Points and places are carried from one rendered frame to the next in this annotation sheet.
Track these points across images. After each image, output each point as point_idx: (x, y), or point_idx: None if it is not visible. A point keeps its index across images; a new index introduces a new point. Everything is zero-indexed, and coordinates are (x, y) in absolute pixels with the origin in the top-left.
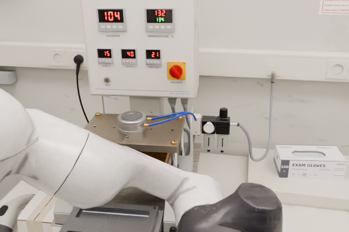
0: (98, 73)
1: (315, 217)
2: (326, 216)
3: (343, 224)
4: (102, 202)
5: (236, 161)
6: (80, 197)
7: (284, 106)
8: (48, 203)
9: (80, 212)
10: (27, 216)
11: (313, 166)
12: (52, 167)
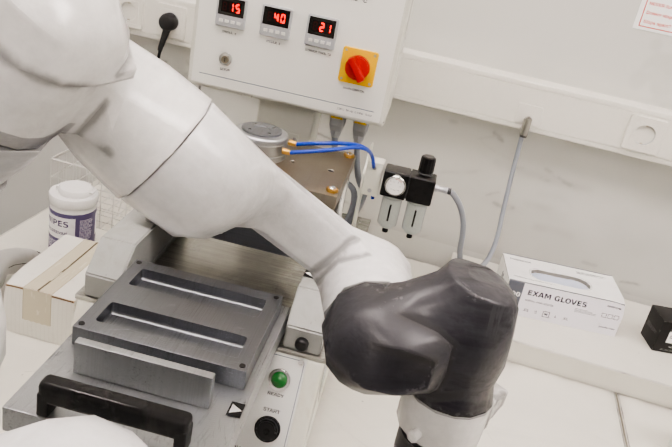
0: (211, 43)
1: (551, 390)
2: (571, 392)
3: (598, 410)
4: (211, 227)
5: (423, 273)
6: (177, 206)
7: (534, 188)
8: (67, 267)
9: (138, 280)
10: (26, 282)
11: (565, 302)
12: (143, 138)
